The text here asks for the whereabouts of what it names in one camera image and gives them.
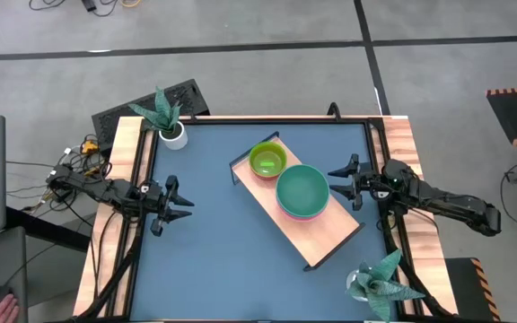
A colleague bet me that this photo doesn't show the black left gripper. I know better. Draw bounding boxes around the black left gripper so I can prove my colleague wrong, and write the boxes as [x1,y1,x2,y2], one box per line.
[149,174,196,238]

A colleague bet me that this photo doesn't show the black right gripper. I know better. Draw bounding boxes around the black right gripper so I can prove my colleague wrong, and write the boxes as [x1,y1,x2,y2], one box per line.
[328,153,381,212]

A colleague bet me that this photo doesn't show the teal ribbed bowl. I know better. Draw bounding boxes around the teal ribbed bowl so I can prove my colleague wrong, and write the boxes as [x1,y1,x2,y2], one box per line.
[275,163,331,220]

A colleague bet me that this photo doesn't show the green translucent plastic bowl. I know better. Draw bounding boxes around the green translucent plastic bowl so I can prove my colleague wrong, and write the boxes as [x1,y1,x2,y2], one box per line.
[248,140,288,179]

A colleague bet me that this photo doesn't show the wooden shelf board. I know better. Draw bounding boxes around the wooden shelf board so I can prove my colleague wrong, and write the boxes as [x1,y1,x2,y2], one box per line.
[231,136,362,268]

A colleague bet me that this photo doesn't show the white round plant pot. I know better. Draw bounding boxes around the white round plant pot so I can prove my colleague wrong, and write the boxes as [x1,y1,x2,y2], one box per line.
[346,267,372,302]
[158,120,189,152]

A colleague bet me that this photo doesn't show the green snake plant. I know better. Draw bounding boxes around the green snake plant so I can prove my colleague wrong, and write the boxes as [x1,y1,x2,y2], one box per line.
[346,249,426,323]
[127,85,183,135]

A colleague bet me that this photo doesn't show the black perforated panel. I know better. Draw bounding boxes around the black perforated panel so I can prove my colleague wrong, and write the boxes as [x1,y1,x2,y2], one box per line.
[91,79,211,152]

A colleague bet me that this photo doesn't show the black desk beam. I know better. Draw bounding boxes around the black desk beam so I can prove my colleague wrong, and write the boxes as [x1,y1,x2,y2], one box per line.
[5,205,92,252]

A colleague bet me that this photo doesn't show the black table frame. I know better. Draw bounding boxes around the black table frame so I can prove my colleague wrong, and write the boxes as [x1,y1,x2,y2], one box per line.
[105,115,421,323]

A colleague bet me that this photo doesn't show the tangled cable bundle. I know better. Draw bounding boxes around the tangled cable bundle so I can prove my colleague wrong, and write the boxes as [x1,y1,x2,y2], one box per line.
[6,134,116,213]

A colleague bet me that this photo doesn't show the floor cable loops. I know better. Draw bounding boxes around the floor cable loops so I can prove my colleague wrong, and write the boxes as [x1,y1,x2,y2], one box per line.
[28,0,143,18]

